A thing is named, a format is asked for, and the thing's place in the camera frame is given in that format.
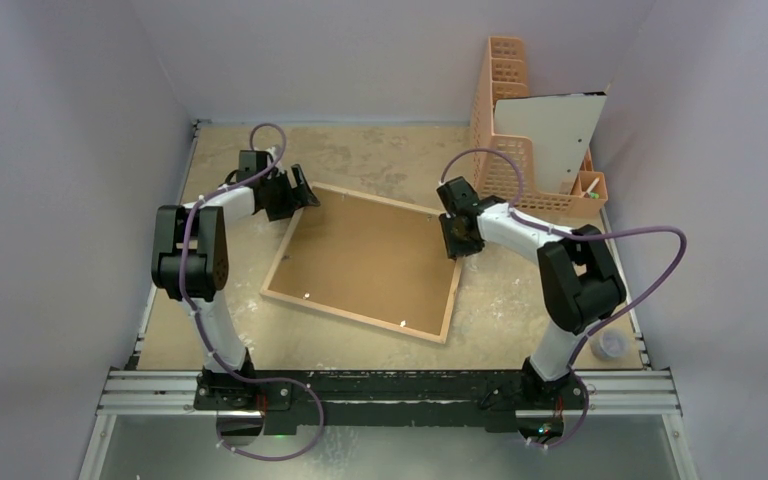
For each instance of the orange plastic file organizer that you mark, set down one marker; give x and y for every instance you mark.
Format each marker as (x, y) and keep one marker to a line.
(503, 164)

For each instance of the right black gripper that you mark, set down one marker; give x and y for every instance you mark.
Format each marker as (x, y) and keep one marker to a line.
(459, 234)

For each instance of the white wooden picture frame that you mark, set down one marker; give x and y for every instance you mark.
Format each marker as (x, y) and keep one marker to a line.
(357, 318)

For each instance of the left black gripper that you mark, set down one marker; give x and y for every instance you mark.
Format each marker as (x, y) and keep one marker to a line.
(288, 209)

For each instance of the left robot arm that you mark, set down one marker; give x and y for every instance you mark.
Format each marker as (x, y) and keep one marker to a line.
(190, 257)

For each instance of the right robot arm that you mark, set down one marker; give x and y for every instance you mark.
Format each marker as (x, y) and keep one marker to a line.
(579, 278)

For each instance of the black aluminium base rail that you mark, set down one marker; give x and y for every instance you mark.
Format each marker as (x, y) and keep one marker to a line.
(493, 400)

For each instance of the white marker pen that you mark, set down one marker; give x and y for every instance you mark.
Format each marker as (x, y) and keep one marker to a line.
(590, 192)

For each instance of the white board sheet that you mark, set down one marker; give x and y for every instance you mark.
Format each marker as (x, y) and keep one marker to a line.
(559, 127)

